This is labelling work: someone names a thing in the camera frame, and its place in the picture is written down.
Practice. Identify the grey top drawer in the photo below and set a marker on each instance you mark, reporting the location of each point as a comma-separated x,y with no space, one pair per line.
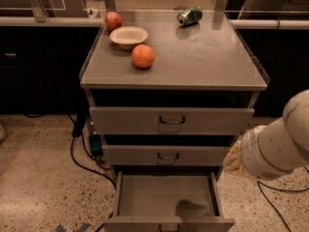
170,120

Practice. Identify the grey bottom drawer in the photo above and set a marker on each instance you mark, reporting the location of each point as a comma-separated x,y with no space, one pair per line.
167,202

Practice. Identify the grey counter rail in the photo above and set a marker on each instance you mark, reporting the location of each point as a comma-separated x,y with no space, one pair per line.
97,22

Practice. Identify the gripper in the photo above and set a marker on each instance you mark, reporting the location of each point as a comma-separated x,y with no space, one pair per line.
257,154

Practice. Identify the grey drawer cabinet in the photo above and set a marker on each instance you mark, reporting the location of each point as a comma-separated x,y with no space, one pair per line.
202,66

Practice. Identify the grey drawer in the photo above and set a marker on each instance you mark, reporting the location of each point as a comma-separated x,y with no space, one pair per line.
167,202
170,120
165,155

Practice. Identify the grey middle drawer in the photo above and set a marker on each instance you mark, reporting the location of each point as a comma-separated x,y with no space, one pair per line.
165,155

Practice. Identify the green soda can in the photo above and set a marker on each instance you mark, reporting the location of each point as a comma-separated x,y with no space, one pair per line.
189,16

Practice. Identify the white shallow bowl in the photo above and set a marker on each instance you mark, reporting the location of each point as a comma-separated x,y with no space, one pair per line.
128,37

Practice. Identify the blue power box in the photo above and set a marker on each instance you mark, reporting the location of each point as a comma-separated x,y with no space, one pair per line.
95,145

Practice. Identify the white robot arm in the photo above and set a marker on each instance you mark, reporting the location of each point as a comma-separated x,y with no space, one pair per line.
276,150

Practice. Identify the orange fruit front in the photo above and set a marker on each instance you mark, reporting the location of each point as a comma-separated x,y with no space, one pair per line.
142,56

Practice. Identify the red apple back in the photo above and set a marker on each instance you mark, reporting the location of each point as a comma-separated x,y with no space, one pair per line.
113,21

